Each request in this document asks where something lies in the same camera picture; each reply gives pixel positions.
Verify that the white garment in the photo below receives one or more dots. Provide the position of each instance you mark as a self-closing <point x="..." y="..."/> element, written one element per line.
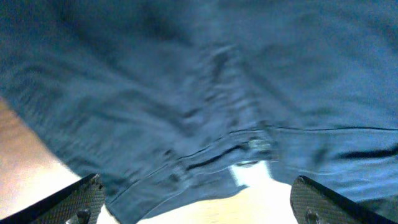
<point x="251" y="173"/>

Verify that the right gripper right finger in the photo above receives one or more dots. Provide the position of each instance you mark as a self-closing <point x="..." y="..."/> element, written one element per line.
<point x="313" y="203"/>

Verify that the navy blue shorts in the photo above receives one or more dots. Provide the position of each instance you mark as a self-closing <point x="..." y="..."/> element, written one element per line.
<point x="161" y="98"/>

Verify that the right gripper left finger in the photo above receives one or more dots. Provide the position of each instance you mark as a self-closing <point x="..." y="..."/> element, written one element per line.
<point x="79" y="203"/>

